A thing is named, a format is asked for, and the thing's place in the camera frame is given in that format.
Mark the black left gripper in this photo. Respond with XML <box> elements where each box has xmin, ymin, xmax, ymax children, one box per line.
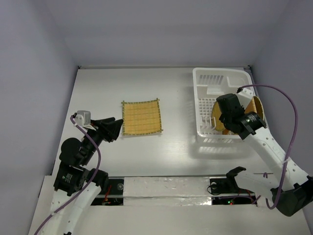
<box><xmin>81</xmin><ymin>116</ymin><xmax>123</xmax><ymax>164</ymax></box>

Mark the square green-rimmed bamboo plate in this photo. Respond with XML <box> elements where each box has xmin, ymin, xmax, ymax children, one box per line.
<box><xmin>121</xmin><ymin>98</ymin><xmax>163</xmax><ymax>136</ymax></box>

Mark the curved green-rimmed bamboo plate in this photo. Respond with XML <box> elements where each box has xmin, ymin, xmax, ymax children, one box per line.
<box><xmin>211</xmin><ymin>101</ymin><xmax>229</xmax><ymax>135</ymax></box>

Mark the orange woven bamboo plate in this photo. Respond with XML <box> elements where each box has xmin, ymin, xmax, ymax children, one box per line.
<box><xmin>245</xmin><ymin>96</ymin><xmax>265</xmax><ymax>120</ymax></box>

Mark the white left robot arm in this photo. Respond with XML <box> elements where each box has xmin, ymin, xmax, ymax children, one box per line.
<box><xmin>42</xmin><ymin>113</ymin><xmax>123</xmax><ymax>235</ymax></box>

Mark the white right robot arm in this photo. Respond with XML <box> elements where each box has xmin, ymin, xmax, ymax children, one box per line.
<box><xmin>216</xmin><ymin>86</ymin><xmax>313</xmax><ymax>217</ymax></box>

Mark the white plastic dish rack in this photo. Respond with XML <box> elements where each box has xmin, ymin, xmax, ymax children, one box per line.
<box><xmin>193</xmin><ymin>68</ymin><xmax>252</xmax><ymax>143</ymax></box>

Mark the white foam base strip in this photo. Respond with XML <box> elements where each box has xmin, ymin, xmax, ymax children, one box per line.
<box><xmin>123</xmin><ymin>177</ymin><xmax>212</xmax><ymax>207</ymax></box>

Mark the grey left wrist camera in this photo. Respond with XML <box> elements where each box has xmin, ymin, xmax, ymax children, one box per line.
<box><xmin>74</xmin><ymin>110</ymin><xmax>91</xmax><ymax>127</ymax></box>

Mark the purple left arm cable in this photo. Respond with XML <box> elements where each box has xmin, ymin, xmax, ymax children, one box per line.
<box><xmin>33</xmin><ymin>115</ymin><xmax>101</xmax><ymax>235</ymax></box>

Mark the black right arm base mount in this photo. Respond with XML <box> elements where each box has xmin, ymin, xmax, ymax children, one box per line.
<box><xmin>206</xmin><ymin>166</ymin><xmax>256</xmax><ymax>206</ymax></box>

